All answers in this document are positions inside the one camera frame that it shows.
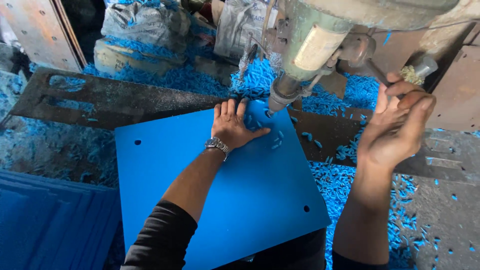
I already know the green drill press head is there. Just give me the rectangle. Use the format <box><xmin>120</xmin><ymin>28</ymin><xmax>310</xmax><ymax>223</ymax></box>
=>
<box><xmin>262</xmin><ymin>0</ymin><xmax>460</xmax><ymax>118</ymax></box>

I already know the blue plastic sheet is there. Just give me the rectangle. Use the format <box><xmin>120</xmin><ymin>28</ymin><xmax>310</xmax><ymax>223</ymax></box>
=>
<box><xmin>114</xmin><ymin>99</ymin><xmax>332</xmax><ymax>270</ymax></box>

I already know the person's left hand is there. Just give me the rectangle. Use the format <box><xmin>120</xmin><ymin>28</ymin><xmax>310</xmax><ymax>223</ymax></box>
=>
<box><xmin>211</xmin><ymin>98</ymin><xmax>271</xmax><ymax>152</ymax></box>

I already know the stack of blue plastic sheets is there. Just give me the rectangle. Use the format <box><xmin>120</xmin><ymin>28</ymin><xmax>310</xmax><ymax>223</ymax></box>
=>
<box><xmin>0</xmin><ymin>169</ymin><xmax>121</xmax><ymax>270</ymax></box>

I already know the white printed plastic bag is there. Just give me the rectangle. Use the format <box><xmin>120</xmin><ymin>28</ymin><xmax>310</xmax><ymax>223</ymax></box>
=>
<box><xmin>214</xmin><ymin>0</ymin><xmax>279</xmax><ymax>62</ymax></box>

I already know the grey printed plastic sack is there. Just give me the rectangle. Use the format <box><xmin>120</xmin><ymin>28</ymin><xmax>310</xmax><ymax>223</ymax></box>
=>
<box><xmin>100</xmin><ymin>0</ymin><xmax>191</xmax><ymax>51</ymax></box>

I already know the rusty metal machine frame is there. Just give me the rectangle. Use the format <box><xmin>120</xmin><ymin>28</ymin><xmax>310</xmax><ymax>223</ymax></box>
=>
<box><xmin>369</xmin><ymin>20</ymin><xmax>480</xmax><ymax>132</ymax></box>

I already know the dark metal slotted plate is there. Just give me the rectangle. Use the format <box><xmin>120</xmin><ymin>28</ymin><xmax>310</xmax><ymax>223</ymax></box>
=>
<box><xmin>8</xmin><ymin>67</ymin><xmax>480</xmax><ymax>184</ymax></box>

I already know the heap of blue plastic shavings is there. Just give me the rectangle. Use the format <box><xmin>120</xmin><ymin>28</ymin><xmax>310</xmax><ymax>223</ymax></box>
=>
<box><xmin>0</xmin><ymin>35</ymin><xmax>480</xmax><ymax>270</ymax></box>

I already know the beige filled sack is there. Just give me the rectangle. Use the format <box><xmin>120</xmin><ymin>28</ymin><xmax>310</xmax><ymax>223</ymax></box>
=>
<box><xmin>94</xmin><ymin>38</ymin><xmax>187</xmax><ymax>77</ymax></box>

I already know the person's right hand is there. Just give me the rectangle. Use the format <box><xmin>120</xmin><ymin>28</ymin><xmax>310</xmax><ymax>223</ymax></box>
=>
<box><xmin>356</xmin><ymin>72</ymin><xmax>437</xmax><ymax>172</ymax></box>

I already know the drill press feed lever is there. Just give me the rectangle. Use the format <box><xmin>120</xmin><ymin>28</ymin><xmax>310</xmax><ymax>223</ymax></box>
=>
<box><xmin>362</xmin><ymin>56</ymin><xmax>439</xmax><ymax>99</ymax></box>

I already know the silver metal wristwatch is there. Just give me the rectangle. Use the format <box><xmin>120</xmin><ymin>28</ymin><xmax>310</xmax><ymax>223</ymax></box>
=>
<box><xmin>204</xmin><ymin>137</ymin><xmax>231</xmax><ymax>162</ymax></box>

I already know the rusty perforated metal panel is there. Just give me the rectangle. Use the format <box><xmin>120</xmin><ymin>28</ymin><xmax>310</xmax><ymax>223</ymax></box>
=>
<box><xmin>0</xmin><ymin>0</ymin><xmax>88</xmax><ymax>73</ymax></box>

